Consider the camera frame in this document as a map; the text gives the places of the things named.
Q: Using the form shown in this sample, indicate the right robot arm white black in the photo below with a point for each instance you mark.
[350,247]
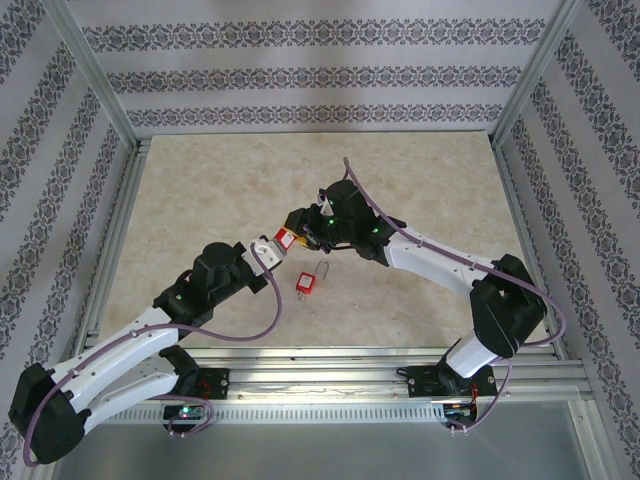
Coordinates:
[430,255]

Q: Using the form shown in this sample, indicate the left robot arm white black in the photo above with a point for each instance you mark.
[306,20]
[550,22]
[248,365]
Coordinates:
[135,345]

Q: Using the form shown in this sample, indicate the left controller board green light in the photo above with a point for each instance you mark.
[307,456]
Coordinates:
[186,413]

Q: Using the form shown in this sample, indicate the grey metal panel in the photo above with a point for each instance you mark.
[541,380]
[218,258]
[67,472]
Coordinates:
[320,455]

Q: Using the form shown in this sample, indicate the right controller board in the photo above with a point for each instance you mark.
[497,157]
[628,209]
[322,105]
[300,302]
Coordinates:
[460,411]

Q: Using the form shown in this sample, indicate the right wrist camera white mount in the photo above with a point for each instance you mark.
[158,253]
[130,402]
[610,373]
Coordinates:
[326,206]

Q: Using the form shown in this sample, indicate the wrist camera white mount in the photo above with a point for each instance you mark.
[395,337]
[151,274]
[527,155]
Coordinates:
[262,250]
[326,206]

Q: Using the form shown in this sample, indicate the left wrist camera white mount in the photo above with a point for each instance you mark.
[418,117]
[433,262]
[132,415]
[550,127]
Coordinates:
[262,250]

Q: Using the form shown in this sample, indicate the left aluminium side rail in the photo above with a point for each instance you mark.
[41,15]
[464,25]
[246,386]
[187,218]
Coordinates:
[116,240]

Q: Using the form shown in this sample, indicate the aluminium side rail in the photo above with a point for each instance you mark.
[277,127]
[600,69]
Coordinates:
[116,240]
[525,240]

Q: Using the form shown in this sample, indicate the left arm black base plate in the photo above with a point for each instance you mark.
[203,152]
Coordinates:
[215,382]

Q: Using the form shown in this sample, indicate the long aluminium base rail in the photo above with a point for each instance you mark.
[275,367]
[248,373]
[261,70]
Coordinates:
[325,380]

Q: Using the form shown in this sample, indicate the right aluminium side rail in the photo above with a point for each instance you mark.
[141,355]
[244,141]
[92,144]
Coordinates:
[525,240]

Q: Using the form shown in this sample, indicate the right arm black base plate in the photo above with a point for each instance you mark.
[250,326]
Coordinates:
[425,382]

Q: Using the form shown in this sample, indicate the left aluminium frame post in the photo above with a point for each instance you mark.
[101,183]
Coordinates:
[98,75]

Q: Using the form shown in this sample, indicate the aluminium frame post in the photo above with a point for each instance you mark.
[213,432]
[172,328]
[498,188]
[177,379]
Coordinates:
[98,75]
[535,75]

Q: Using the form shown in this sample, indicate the right aluminium frame post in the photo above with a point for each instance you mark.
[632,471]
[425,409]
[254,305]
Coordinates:
[535,75]

